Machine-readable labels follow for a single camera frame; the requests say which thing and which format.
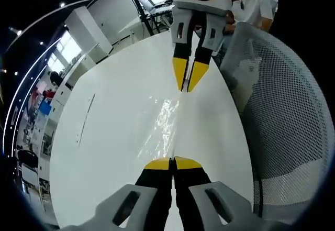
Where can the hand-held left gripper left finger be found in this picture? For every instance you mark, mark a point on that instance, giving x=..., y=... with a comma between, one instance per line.
x=154, y=197

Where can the blue box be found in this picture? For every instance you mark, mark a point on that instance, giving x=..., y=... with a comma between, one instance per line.
x=45, y=108

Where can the person in white shirt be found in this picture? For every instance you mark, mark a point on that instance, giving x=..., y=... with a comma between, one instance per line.
x=255, y=11

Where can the clear food packaging bag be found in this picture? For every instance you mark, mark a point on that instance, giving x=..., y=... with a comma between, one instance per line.
x=165, y=126

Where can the white square pillar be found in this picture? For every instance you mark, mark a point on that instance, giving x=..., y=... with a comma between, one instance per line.
x=89, y=34

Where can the white cabinet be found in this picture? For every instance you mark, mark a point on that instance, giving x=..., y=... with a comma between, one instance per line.
x=115, y=13

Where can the row of white desks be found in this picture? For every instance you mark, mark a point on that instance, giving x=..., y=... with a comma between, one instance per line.
x=58, y=98

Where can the black office chair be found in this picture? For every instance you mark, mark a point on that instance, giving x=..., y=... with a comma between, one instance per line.
x=27, y=159

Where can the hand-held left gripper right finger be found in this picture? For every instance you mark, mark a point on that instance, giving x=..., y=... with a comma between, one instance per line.
x=193, y=197

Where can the black folding stand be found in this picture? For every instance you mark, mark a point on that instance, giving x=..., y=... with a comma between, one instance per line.
x=149, y=8

